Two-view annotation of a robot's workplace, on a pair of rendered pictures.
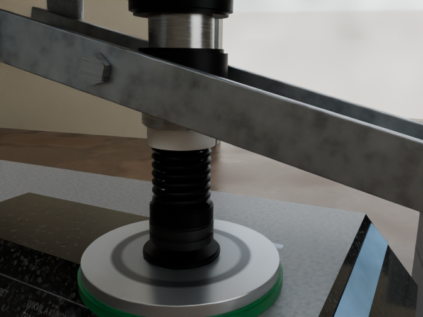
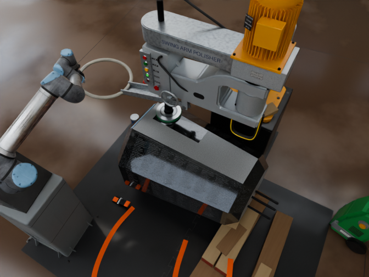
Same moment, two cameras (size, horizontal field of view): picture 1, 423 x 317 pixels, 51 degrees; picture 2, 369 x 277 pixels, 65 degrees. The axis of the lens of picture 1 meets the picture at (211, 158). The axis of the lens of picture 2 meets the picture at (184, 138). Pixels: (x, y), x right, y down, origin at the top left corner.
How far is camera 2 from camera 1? 2.67 m
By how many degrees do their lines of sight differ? 112
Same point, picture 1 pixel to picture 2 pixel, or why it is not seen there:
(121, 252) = (175, 111)
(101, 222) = (180, 127)
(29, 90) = not seen: outside the picture
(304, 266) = (152, 113)
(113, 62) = not seen: hidden behind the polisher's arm
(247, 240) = (159, 112)
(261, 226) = (154, 125)
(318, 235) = (145, 121)
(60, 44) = not seen: hidden behind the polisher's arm
